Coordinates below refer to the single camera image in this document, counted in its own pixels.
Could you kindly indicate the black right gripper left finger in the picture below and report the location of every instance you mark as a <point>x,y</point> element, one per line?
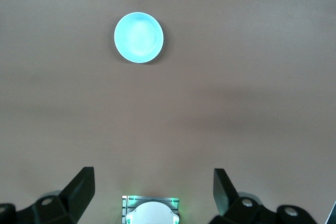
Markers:
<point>76,197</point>

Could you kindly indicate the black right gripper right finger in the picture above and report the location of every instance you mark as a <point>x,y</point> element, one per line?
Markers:
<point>231,208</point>

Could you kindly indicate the light blue bowl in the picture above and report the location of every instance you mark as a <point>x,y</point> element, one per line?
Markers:
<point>138,37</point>

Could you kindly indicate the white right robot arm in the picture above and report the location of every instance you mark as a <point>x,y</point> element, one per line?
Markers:
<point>152,214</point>

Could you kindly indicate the brown table cover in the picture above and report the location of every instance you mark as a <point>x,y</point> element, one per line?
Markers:
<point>236,103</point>

